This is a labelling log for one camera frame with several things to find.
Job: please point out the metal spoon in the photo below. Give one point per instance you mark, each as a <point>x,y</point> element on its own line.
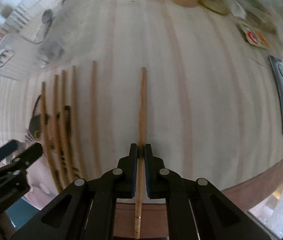
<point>46,20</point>

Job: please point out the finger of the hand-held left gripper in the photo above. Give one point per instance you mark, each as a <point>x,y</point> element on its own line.
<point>30,153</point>
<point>2,150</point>

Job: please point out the wooden chopstick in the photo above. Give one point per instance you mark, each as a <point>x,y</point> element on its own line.
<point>76,110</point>
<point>142,110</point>
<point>56,115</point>
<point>45,120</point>
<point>65,115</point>

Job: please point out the clear plastic organizer box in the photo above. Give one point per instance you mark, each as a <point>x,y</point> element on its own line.
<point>31,55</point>

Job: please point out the striped cat print tablecloth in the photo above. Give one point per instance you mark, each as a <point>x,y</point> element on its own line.
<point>194,105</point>

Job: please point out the yellow green round plate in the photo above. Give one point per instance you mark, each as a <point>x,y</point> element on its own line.
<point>214,4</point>

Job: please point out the white crumpled tissue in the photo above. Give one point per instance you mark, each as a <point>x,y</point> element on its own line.
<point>237,8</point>

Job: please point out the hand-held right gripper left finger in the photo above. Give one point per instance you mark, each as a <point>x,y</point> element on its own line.
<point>134,172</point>

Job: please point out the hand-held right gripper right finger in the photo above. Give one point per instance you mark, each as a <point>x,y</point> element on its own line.
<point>147,172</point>

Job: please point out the colourful printed card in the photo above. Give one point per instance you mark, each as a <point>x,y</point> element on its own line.
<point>255,37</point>

